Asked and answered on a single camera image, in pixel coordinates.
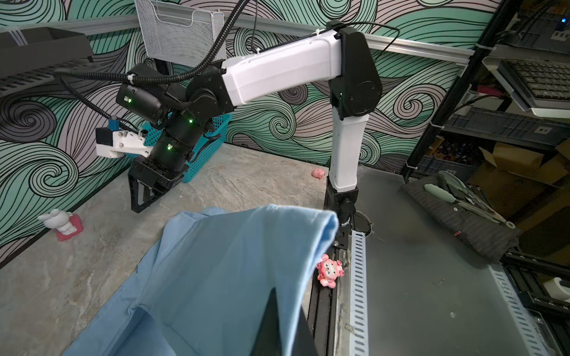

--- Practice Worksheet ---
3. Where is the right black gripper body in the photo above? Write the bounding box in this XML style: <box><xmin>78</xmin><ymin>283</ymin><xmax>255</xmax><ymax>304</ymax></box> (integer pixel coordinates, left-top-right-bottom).
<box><xmin>129</xmin><ymin>154</ymin><xmax>186</xmax><ymax>191</ymax></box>

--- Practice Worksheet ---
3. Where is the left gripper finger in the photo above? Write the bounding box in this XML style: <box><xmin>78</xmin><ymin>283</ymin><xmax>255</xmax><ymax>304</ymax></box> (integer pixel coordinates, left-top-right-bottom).
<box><xmin>250</xmin><ymin>289</ymin><xmax>318</xmax><ymax>356</ymax></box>

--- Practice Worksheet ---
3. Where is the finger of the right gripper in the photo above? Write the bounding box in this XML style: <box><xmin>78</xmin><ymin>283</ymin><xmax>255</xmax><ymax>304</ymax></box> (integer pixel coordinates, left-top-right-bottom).
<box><xmin>128</xmin><ymin>174</ymin><xmax>140</xmax><ymax>212</ymax></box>
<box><xmin>135</xmin><ymin>179</ymin><xmax>172</xmax><ymax>213</ymax></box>

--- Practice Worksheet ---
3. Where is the light blue long sleeve shirt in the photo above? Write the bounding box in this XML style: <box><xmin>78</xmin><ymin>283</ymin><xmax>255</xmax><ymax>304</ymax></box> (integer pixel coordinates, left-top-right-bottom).
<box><xmin>66</xmin><ymin>205</ymin><xmax>338</xmax><ymax>355</ymax></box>

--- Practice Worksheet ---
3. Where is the teal plastic basket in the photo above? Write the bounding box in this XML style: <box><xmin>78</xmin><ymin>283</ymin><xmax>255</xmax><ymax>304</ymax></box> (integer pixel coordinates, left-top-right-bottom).
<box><xmin>124</xmin><ymin>113</ymin><xmax>233</xmax><ymax>183</ymax></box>

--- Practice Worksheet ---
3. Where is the pink pig plush toy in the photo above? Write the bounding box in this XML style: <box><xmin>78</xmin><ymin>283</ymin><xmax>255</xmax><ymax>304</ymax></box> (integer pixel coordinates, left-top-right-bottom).
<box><xmin>316</xmin><ymin>255</ymin><xmax>344</xmax><ymax>289</ymax></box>

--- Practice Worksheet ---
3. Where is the small pink floor toy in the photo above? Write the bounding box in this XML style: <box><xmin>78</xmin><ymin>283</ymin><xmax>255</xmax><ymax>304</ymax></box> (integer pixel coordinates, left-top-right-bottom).
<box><xmin>311</xmin><ymin>169</ymin><xmax>327</xmax><ymax>179</ymax></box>

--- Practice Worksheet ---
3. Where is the grey folded cloth bundle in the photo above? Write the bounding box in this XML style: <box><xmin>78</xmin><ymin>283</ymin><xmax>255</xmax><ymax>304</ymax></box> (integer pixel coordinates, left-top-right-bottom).
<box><xmin>402</xmin><ymin>176</ymin><xmax>522</xmax><ymax>263</ymax></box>

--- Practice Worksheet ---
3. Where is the cardboard box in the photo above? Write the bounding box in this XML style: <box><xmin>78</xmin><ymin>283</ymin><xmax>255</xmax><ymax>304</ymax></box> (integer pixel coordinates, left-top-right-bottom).
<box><xmin>468</xmin><ymin>140</ymin><xmax>569</xmax><ymax>218</ymax></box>

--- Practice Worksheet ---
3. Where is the black metal storage shelf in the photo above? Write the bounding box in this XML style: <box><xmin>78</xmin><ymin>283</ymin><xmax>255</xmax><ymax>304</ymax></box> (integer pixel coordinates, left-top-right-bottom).
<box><xmin>400</xmin><ymin>0</ymin><xmax>570</xmax><ymax>356</ymax></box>

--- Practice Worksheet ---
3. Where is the black computer keyboard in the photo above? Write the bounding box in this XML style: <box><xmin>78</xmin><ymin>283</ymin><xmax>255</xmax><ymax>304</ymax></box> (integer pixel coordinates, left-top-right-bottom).
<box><xmin>497</xmin><ymin>59</ymin><xmax>569</xmax><ymax>111</ymax></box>

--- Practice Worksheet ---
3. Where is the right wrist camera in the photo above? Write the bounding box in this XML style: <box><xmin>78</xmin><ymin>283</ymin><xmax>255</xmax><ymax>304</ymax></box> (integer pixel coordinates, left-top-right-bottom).
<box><xmin>96</xmin><ymin>128</ymin><xmax>152</xmax><ymax>159</ymax></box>

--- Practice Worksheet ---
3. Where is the black front mounting rail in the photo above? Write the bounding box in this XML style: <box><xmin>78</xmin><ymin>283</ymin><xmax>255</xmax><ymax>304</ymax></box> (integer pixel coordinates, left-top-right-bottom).
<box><xmin>307</xmin><ymin>225</ymin><xmax>350</xmax><ymax>355</ymax></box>

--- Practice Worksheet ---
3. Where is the white slotted cable duct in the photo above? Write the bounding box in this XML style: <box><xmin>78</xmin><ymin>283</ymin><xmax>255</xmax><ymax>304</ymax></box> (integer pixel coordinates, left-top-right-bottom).
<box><xmin>349</xmin><ymin>231</ymin><xmax>369</xmax><ymax>355</ymax></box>

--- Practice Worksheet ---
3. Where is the clear acrylic wall box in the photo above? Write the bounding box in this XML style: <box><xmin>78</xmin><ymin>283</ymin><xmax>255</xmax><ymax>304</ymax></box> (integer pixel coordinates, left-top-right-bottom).
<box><xmin>134</xmin><ymin>0</ymin><xmax>225</xmax><ymax>67</ymax></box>

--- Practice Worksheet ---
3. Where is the black perforated wall tray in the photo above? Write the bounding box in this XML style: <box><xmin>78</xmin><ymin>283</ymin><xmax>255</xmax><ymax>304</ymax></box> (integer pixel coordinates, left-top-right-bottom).
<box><xmin>1</xmin><ymin>27</ymin><xmax>94</xmax><ymax>96</ymax></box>

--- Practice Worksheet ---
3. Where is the aluminium back wall rail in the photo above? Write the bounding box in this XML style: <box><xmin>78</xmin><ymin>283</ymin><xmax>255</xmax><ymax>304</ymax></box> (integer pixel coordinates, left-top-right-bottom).
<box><xmin>1</xmin><ymin>14</ymin><xmax>140</xmax><ymax>36</ymax></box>

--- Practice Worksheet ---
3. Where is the white side cable duct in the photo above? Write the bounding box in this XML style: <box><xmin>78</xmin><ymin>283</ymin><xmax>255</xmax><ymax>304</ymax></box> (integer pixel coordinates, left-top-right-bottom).
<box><xmin>488</xmin><ymin>264</ymin><xmax>549</xmax><ymax>355</ymax></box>

